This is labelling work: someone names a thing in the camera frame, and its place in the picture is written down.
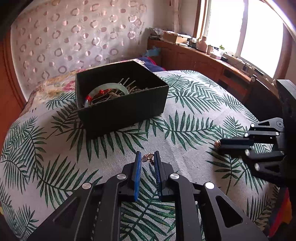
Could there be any circle pattern sheer curtain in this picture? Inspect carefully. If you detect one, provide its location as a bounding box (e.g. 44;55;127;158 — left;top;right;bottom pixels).
11;1;147;96

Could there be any gold pendant earring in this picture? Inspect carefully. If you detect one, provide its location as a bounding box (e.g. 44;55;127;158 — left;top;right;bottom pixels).
142;153;154;166

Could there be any pink ceramic bottle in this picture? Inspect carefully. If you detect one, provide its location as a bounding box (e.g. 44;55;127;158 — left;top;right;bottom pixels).
197;36;208;53

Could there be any beige tied window curtain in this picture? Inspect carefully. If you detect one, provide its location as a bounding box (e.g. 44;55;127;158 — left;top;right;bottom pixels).
172;0;183;33

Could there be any floral quilt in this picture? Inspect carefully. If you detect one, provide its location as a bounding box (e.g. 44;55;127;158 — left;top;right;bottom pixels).
19;58;153;117

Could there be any window with wooden frame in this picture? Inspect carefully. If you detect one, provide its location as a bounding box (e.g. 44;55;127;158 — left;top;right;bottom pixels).
193;1;295;80

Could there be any palm leaf print blanket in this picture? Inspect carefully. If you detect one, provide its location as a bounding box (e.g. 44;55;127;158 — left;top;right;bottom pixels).
1;70;278;240

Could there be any black jewelry box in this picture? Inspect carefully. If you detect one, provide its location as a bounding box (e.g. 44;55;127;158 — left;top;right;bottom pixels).
75;61;169;138

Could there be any navy blue blanket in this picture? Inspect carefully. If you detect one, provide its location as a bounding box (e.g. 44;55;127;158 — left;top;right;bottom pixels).
138;57;166;73

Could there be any silver hair comb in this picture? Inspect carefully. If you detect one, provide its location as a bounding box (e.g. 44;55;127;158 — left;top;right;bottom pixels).
107;78;148;98

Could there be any blue tissue box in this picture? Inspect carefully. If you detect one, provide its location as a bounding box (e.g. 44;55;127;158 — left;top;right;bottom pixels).
143;46;161;57

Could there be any cardboard box on cabinet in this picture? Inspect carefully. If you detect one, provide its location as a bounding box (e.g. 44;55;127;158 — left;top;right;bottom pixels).
162;31;192;44

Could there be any wooden side cabinet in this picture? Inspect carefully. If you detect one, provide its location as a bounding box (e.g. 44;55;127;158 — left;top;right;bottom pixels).
147;38;280;121

